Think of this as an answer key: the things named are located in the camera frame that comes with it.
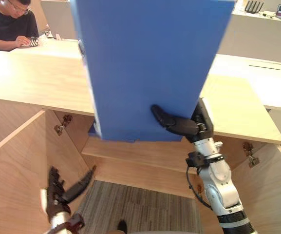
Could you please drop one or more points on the black white handheld device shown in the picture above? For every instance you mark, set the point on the black white handheld device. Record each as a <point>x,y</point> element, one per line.
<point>34,41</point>

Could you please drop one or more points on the white desk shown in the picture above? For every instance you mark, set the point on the white desk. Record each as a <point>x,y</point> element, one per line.
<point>259,73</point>

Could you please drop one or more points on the light wood office cabinet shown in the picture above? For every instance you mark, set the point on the light wood office cabinet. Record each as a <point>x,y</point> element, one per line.
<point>45,78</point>

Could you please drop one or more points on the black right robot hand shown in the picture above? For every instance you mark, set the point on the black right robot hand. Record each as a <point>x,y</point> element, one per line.
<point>179,123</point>

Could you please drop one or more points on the dark robot foot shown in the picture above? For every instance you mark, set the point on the dark robot foot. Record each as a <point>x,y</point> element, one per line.
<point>122,225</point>

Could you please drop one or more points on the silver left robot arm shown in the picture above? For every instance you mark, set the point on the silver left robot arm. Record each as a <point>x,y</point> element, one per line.
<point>63,223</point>

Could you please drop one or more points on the blue file folder box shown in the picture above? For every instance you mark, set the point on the blue file folder box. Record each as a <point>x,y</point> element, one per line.
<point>145,73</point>

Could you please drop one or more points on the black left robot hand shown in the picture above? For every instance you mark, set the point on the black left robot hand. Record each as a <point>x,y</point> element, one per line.
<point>60,192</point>

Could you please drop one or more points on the metal cabinet hinge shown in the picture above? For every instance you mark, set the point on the metal cabinet hinge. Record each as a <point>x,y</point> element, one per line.
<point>62,124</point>
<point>251,154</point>

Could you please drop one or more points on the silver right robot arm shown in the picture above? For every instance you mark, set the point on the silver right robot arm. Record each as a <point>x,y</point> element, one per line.
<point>219,185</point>

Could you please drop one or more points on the person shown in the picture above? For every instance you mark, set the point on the person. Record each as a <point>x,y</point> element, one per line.
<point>7,24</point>

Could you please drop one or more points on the black wifi router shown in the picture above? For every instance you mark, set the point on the black wifi router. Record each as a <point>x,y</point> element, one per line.
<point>253,6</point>

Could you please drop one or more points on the wooden cabinet door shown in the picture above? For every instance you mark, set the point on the wooden cabinet door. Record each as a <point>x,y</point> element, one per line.
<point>267,187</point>
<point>13,175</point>

